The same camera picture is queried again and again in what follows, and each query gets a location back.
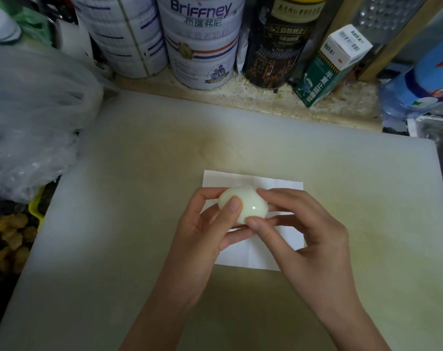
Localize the person's left hand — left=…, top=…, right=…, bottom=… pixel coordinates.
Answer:
left=162, top=187, right=259, bottom=308

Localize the green plastic bag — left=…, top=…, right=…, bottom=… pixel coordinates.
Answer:
left=15, top=7, right=58, bottom=46

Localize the white tin purple band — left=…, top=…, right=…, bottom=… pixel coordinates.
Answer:
left=156, top=0, right=246, bottom=92

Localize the small white cap bottle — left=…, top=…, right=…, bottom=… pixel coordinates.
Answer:
left=0, top=6, right=23, bottom=46

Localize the beige egg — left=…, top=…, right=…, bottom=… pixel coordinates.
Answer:
left=218, top=185, right=270, bottom=224

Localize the yellow green basket rim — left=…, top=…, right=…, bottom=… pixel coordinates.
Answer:
left=27, top=186, right=46, bottom=231

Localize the blue plastic bottle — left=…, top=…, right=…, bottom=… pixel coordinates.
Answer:
left=378, top=43, right=443, bottom=119

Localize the dark tin yellow lid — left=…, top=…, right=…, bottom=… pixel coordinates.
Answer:
left=242, top=0, right=334, bottom=90

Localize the green white small carton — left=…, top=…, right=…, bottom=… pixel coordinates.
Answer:
left=293, top=24, right=373, bottom=108

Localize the metal grater wooden frame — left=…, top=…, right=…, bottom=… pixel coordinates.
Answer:
left=329, top=0, right=442, bottom=83

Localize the white tape roll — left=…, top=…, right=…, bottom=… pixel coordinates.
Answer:
left=57, top=19, right=94, bottom=62

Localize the white plastic cutting board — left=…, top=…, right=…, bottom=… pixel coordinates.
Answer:
left=0, top=89, right=443, bottom=351

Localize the person's right hand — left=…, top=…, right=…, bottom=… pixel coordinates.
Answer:
left=246, top=188, right=367, bottom=322

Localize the white foil pouch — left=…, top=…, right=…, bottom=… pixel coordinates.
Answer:
left=236, top=27, right=251, bottom=74

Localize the pile of yellow dried fruits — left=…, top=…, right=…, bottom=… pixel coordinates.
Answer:
left=0, top=214, right=38, bottom=274

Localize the white purple tin gold lid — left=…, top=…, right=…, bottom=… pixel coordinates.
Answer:
left=68, top=0, right=169, bottom=79

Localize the white paper sheet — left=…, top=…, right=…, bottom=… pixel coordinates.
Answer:
left=201, top=170, right=304, bottom=272

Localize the person's left forearm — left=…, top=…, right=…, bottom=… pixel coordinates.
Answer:
left=119, top=285, right=207, bottom=351

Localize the crumpled translucent plastic bag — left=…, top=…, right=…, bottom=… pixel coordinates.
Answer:
left=0, top=45, right=114, bottom=203

